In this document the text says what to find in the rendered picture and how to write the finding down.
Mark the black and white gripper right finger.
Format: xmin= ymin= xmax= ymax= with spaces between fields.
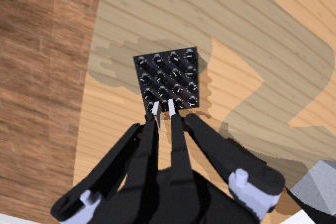
xmin=168 ymin=99 xmax=286 ymax=224

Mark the black knob box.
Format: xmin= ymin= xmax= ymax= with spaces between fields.
xmin=133 ymin=47 xmax=199 ymax=114

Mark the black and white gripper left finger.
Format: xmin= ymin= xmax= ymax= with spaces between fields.
xmin=50 ymin=101 xmax=162 ymax=224

